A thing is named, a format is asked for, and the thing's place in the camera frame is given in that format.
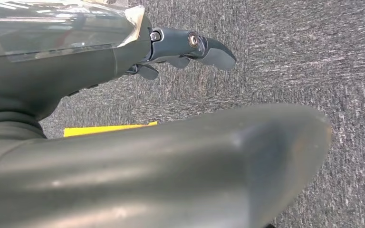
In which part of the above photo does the yellow floor tape square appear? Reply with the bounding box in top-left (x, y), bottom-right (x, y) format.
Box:
top-left (63, 121), bottom-right (159, 138)

